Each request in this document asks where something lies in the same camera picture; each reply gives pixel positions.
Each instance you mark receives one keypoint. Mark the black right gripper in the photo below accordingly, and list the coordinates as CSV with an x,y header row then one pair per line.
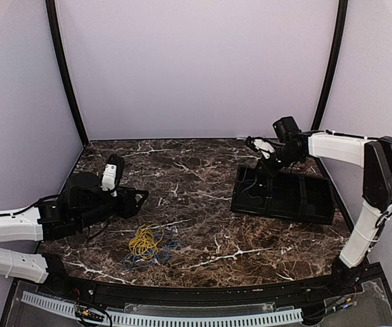
x,y
271,172

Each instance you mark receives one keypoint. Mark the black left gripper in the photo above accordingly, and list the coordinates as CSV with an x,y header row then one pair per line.
x,y
128,208

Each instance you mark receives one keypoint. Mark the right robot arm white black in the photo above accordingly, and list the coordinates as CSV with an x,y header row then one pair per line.
x,y
371,154

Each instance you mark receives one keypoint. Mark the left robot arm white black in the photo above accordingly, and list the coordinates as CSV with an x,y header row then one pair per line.
x,y
85,200

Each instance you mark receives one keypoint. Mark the black three-compartment tray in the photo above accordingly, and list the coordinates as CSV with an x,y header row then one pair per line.
x,y
293,197

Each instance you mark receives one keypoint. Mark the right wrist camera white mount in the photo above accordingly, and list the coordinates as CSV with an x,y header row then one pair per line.
x,y
260,145

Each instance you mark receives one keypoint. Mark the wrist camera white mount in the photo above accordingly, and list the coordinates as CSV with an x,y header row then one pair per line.
x,y
260,145
112,174

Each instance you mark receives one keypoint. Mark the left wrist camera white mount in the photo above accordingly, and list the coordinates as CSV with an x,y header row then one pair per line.
x,y
112,174

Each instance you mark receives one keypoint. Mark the white slotted cable duct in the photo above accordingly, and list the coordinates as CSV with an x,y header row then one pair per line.
x,y
154,315

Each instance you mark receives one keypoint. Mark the black curved front rail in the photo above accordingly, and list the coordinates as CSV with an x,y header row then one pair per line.
x,y
107,294

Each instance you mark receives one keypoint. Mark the right black frame post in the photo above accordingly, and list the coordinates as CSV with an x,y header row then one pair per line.
x,y
336,44

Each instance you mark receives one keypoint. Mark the black frame post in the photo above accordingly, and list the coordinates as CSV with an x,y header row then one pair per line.
x,y
53,22
336,44

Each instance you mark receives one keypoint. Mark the left black frame post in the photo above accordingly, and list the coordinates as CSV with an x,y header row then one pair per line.
x,y
53,22

